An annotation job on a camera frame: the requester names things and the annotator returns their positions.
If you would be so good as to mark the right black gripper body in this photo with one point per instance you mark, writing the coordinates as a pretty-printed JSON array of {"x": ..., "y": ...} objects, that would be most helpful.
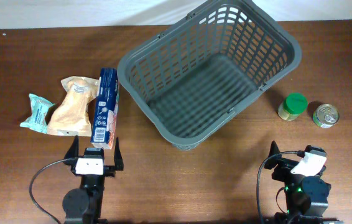
[{"x": 283, "y": 174}]

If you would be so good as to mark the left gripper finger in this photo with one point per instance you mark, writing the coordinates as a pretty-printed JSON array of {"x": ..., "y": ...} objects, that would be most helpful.
[
  {"x": 118, "y": 160},
  {"x": 73, "y": 152}
]

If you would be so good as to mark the blue carton box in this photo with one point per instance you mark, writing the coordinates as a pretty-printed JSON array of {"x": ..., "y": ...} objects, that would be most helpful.
[{"x": 106, "y": 110}]

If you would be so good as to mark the tan food pouch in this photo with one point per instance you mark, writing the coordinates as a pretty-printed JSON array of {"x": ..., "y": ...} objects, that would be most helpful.
[{"x": 71, "y": 117}]

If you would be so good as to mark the grey plastic basket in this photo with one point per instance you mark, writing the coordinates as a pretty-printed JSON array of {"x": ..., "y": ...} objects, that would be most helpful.
[{"x": 195, "y": 76}]

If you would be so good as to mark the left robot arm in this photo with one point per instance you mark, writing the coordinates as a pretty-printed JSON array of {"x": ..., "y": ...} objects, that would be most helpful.
[{"x": 83, "y": 204}]

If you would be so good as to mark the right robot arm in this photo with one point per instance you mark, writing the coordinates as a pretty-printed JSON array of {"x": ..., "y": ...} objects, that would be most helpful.
[{"x": 306, "y": 194}]

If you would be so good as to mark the teal snack packet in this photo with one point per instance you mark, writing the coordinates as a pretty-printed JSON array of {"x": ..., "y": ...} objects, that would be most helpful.
[{"x": 39, "y": 109}]

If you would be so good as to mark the green lid jar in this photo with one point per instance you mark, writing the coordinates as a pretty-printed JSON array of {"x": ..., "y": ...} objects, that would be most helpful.
[{"x": 292, "y": 106}]

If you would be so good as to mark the silver tin can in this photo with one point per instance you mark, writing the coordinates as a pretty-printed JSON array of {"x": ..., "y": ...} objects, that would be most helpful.
[{"x": 325, "y": 116}]

